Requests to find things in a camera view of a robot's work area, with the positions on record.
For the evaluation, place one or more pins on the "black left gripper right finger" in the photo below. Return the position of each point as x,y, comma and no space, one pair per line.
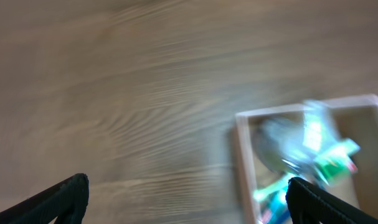
309,204

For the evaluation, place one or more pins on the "Colgate toothpaste tube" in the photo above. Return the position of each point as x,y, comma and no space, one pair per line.
276,210

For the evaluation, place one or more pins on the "green soap bar package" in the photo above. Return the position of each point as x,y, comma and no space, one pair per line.
335,163

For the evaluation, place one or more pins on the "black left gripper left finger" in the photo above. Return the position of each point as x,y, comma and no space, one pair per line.
65,202

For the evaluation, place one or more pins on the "white cardboard box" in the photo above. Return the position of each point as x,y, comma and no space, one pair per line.
354,117

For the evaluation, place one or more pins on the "green Colgate toothbrush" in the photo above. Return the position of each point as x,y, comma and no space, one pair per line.
319,134

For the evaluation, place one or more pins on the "clear soap pump bottle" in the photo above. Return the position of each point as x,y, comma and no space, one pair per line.
277,142

